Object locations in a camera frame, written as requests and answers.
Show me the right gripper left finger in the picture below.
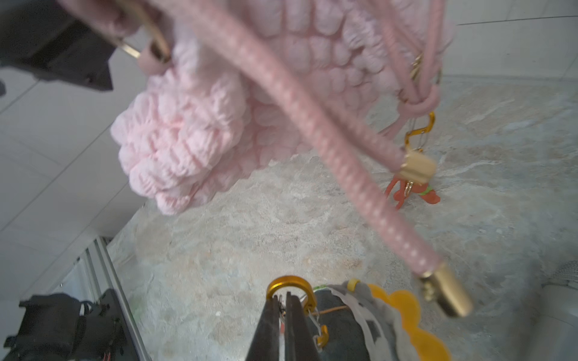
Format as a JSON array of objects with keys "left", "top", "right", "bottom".
[{"left": 245, "top": 296, "right": 280, "bottom": 361}]

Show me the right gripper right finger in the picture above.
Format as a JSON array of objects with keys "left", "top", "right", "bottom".
[{"left": 284, "top": 292, "right": 320, "bottom": 361}]

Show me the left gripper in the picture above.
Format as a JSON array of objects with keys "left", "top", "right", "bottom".
[{"left": 1, "top": 1, "right": 116, "bottom": 92}]

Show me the grey yellow plush keychain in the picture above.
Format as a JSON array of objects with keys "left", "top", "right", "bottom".
[{"left": 266, "top": 275, "right": 452, "bottom": 360}]

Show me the pink quilted bag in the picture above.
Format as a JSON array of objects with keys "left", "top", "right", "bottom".
[{"left": 63, "top": 1, "right": 474, "bottom": 317}]

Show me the aluminium rail frame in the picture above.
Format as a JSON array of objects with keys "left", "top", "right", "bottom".
[{"left": 48, "top": 236, "right": 151, "bottom": 360}]

